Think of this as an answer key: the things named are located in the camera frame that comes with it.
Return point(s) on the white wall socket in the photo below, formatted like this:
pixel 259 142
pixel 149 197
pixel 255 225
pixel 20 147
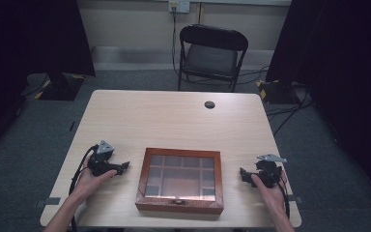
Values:
pixel 179 5

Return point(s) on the person's right hand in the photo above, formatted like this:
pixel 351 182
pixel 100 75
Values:
pixel 271 194

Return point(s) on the black stand base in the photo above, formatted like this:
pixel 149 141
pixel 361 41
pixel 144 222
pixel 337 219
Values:
pixel 278 92
pixel 61 86

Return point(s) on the black folding chair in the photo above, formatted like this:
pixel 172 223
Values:
pixel 212 58

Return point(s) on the wooden box with glass lid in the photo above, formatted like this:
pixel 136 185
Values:
pixel 180 180

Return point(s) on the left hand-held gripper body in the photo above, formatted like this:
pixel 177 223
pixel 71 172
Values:
pixel 100 160

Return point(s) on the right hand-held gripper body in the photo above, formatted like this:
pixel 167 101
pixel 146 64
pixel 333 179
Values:
pixel 268 170

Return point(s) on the black curtain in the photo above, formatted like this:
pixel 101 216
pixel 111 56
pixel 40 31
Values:
pixel 338 64
pixel 29 48

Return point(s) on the person's left hand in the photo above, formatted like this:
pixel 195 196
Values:
pixel 89 182

